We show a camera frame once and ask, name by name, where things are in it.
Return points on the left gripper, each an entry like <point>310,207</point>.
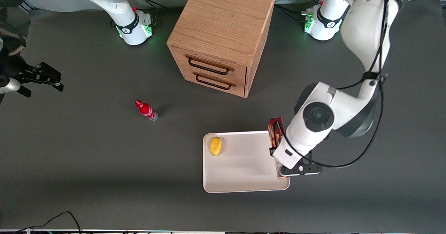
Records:
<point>271,151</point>

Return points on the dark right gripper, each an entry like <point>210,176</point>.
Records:
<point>14,70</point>

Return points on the red tartan cookie box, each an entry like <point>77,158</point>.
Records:
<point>279,129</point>

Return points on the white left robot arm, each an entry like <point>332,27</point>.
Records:
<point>362,28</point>

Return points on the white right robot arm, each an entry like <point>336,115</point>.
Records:
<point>118,4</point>

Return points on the cream rectangular tray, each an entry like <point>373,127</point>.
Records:
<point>244,164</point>

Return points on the yellow lemon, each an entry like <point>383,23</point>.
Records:
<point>215,146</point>

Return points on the red soda bottle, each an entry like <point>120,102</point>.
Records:
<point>146,110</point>

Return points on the wooden two-drawer cabinet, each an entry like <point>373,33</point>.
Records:
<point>223,21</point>

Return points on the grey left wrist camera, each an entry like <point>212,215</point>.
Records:
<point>301,169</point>

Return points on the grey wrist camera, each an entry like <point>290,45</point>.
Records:
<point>9,85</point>
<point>301,169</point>

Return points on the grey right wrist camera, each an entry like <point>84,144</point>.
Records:
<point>9,85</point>

